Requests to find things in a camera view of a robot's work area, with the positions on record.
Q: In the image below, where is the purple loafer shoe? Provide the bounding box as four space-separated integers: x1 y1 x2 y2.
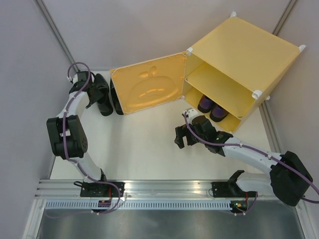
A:
209 105 229 122
197 95 216 113

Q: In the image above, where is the white slotted cable duct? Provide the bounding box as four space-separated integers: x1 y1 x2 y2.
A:
45 200 232 210

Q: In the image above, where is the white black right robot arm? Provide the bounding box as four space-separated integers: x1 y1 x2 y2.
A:
174 112 319 207

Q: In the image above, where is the aluminium frame post right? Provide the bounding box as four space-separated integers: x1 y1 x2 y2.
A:
272 0 299 36

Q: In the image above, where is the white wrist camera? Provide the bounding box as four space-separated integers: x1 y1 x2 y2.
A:
182 108 200 123
67 73 78 84

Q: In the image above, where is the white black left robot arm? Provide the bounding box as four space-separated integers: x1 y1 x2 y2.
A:
46 71 125 199

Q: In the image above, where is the aluminium frame post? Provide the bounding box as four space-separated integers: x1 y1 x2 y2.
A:
33 0 76 64
272 0 299 36

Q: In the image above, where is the black leather shoe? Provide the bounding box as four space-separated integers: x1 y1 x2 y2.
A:
94 73 113 117
110 79 124 115

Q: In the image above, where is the yellow plastic shoe cabinet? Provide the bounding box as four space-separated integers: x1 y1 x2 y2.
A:
182 12 305 132

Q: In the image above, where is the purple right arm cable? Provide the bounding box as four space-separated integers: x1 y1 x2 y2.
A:
183 113 319 203

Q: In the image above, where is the aluminium frame post left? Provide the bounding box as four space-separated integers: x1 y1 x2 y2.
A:
33 0 76 64

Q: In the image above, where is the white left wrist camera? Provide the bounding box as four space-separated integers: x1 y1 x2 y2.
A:
67 73 78 84

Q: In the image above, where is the yellow cabinet door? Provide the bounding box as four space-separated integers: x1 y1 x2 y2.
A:
109 52 187 115

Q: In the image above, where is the aluminium mounting rail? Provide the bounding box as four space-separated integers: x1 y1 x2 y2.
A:
35 179 257 200

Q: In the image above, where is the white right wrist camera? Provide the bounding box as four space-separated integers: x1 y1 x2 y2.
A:
182 108 200 123

